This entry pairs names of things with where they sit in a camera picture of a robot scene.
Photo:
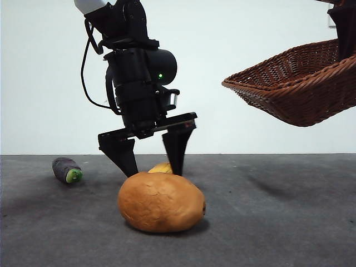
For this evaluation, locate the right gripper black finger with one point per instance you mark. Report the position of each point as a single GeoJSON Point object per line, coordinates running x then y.
{"type": "Point", "coordinates": [340, 33]}
{"type": "Point", "coordinates": [352, 30]}

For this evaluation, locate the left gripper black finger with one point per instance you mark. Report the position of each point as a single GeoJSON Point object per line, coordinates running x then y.
{"type": "Point", "coordinates": [176, 147]}
{"type": "Point", "coordinates": [119, 153]}

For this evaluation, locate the large brown potato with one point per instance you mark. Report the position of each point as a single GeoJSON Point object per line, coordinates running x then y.
{"type": "Point", "coordinates": [161, 203]}

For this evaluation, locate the purple eggplant with green cap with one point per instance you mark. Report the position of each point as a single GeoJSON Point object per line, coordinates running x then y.
{"type": "Point", "coordinates": [62, 168]}

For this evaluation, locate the brown woven wicker basket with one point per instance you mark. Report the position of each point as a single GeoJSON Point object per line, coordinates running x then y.
{"type": "Point", "coordinates": [292, 94]}

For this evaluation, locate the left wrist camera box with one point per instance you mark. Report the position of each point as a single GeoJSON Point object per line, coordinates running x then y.
{"type": "Point", "coordinates": [173, 100]}

